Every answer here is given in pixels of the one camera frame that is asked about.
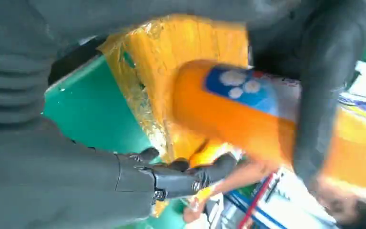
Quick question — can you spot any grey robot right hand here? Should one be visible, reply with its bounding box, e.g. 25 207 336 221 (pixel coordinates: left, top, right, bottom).
0 0 366 229

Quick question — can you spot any yellow plastic sheet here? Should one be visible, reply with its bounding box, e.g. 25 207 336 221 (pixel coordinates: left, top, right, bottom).
98 14 250 166

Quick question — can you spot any white blue striped item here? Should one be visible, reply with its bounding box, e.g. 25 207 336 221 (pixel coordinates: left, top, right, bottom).
206 169 340 229

